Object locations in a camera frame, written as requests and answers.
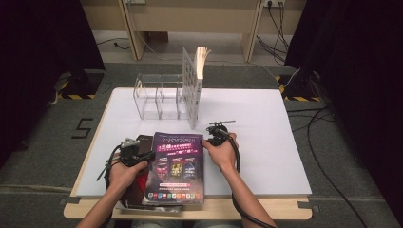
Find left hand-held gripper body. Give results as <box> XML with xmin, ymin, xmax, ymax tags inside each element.
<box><xmin>119</xmin><ymin>137</ymin><xmax>144</xmax><ymax>168</ymax></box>

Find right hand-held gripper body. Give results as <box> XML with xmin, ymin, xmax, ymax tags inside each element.
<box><xmin>205</xmin><ymin>120</ymin><xmax>237</xmax><ymax>147</ymax></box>

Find purple magazine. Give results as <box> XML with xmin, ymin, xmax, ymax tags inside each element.
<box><xmin>142</xmin><ymin>131</ymin><xmax>205</xmax><ymax>206</ymax></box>

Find black and red magazine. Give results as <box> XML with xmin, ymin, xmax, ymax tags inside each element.
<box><xmin>115</xmin><ymin>134</ymin><xmax>184</xmax><ymax>213</ymax></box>

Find white picture-grid magazine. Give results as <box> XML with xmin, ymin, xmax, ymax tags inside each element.
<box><xmin>182</xmin><ymin>46</ymin><xmax>212</xmax><ymax>130</ymax></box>

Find clear acrylic book rack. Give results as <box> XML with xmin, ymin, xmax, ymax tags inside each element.
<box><xmin>132</xmin><ymin>73</ymin><xmax>191</xmax><ymax>121</ymax></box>

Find person's right hand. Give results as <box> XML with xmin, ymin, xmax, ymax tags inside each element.
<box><xmin>201</xmin><ymin>132</ymin><xmax>239</xmax><ymax>174</ymax></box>

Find person's left hand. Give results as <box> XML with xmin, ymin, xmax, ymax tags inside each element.
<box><xmin>108</xmin><ymin>161</ymin><xmax>149</xmax><ymax>198</ymax></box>

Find white table sheet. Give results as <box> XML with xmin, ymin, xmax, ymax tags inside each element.
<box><xmin>75</xmin><ymin>87</ymin><xmax>313</xmax><ymax>198</ymax></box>

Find person's left leg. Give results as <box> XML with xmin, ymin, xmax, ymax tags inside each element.
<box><xmin>131</xmin><ymin>220</ymin><xmax>184</xmax><ymax>228</ymax></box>

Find person's leg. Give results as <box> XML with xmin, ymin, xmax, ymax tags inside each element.
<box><xmin>193</xmin><ymin>220</ymin><xmax>246</xmax><ymax>228</ymax></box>
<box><xmin>131</xmin><ymin>220</ymin><xmax>184</xmax><ymax>228</ymax></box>

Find hazard-striped stand base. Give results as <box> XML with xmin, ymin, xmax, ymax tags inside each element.
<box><xmin>275</xmin><ymin>70</ymin><xmax>321</xmax><ymax>103</ymax></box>
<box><xmin>56</xmin><ymin>69</ymin><xmax>106</xmax><ymax>101</ymax></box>

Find person's right leg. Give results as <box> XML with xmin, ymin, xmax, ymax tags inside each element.
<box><xmin>193</xmin><ymin>220</ymin><xmax>246</xmax><ymax>228</ymax></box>

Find wooden table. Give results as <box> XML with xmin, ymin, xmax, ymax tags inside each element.
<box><xmin>63</xmin><ymin>87</ymin><xmax>313</xmax><ymax>221</ymax></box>

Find beige wooden desk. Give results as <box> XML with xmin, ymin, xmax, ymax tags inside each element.
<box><xmin>79</xmin><ymin>0</ymin><xmax>307</xmax><ymax>63</ymax></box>

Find black curtain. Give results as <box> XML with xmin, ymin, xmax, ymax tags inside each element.
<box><xmin>284</xmin><ymin>0</ymin><xmax>403</xmax><ymax>222</ymax></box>
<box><xmin>0</xmin><ymin>0</ymin><xmax>106</xmax><ymax>165</ymax></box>

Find left hand-held gripper cable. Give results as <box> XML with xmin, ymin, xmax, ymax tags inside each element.
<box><xmin>96</xmin><ymin>143</ymin><xmax>123</xmax><ymax>189</ymax></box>

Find hand-held gripper cable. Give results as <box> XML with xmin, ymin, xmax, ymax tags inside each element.
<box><xmin>221</xmin><ymin>127</ymin><xmax>270</xmax><ymax>228</ymax></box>
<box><xmin>96</xmin><ymin>143</ymin><xmax>123</xmax><ymax>189</ymax></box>

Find right hand-held gripper cable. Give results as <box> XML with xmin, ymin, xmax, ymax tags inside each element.
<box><xmin>221</xmin><ymin>127</ymin><xmax>270</xmax><ymax>228</ymax></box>

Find thin white floor cable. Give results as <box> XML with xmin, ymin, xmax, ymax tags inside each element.
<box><xmin>136</xmin><ymin>31</ymin><xmax>300</xmax><ymax>88</ymax></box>

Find long black floor cable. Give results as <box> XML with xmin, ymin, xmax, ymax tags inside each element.
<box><xmin>288</xmin><ymin>105</ymin><xmax>369</xmax><ymax>228</ymax></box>

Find short black floor cable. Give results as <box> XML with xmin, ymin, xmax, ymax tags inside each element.
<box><xmin>96</xmin><ymin>37</ymin><xmax>131</xmax><ymax>50</ymax></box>

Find black wall socket cables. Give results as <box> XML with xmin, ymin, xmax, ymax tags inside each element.
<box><xmin>256</xmin><ymin>1</ymin><xmax>291</xmax><ymax>65</ymax></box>

